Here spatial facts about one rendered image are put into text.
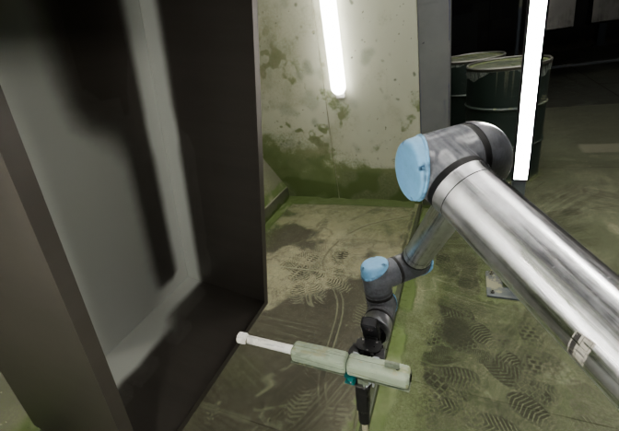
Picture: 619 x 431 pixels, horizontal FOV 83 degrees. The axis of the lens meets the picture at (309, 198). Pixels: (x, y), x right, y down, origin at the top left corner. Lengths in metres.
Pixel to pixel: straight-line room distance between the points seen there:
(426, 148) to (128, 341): 1.07
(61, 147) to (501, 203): 0.91
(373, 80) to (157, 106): 1.64
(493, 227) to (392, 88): 1.98
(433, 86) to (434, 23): 0.36
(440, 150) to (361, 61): 1.90
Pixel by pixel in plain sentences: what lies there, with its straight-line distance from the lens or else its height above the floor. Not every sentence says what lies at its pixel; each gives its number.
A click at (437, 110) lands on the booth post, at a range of 2.48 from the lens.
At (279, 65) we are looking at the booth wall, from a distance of 2.72.
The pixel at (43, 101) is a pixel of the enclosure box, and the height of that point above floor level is 1.26.
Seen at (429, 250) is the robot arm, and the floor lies 0.70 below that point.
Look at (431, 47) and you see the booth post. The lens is 2.42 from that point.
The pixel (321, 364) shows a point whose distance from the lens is 0.99.
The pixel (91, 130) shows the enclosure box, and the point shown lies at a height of 1.18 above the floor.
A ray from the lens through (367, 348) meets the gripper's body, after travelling 1.06.
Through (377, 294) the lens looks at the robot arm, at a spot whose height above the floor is 0.54.
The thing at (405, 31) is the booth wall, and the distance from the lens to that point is 2.43.
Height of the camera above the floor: 1.30
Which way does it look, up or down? 25 degrees down
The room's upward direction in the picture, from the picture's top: 10 degrees counter-clockwise
